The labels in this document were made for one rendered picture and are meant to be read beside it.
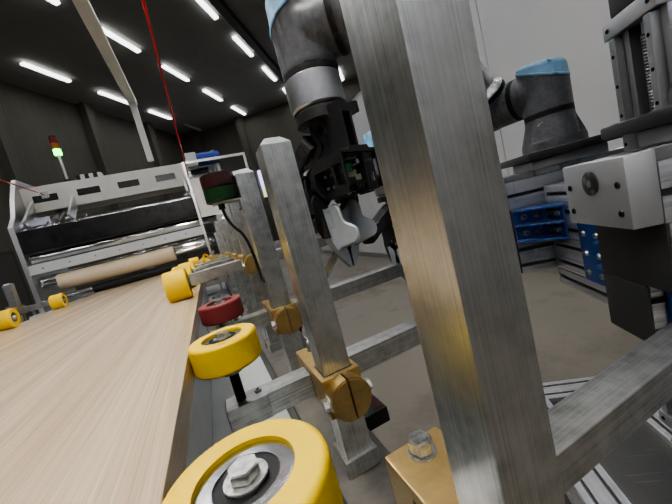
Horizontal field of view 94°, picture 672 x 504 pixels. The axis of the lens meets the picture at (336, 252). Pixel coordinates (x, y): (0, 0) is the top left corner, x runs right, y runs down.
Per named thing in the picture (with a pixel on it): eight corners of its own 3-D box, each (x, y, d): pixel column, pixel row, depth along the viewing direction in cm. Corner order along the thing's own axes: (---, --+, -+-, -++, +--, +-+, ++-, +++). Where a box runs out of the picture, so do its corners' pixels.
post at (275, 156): (375, 488, 43) (281, 142, 38) (388, 507, 40) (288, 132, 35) (353, 502, 42) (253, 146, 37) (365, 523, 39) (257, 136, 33)
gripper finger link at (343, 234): (361, 270, 40) (343, 200, 39) (331, 272, 44) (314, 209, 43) (376, 263, 42) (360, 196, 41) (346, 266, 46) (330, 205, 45)
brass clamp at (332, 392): (336, 367, 49) (328, 337, 48) (381, 408, 36) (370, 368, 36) (300, 384, 47) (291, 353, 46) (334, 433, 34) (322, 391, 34)
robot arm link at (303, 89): (273, 92, 42) (319, 96, 47) (283, 126, 42) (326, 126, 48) (307, 62, 36) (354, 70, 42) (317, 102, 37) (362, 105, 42)
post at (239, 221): (285, 353, 89) (237, 188, 84) (288, 357, 86) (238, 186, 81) (273, 358, 88) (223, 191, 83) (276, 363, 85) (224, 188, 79)
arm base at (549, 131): (569, 144, 93) (563, 110, 92) (602, 134, 78) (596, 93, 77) (514, 159, 96) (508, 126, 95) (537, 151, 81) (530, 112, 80)
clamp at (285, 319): (288, 314, 71) (282, 293, 71) (305, 328, 59) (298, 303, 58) (264, 323, 69) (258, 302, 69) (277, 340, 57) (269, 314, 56)
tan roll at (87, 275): (238, 243, 290) (234, 230, 289) (239, 243, 279) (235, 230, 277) (49, 293, 238) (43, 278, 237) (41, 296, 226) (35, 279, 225)
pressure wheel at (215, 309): (252, 340, 67) (237, 290, 66) (258, 352, 60) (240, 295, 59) (214, 355, 65) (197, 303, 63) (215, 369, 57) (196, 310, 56)
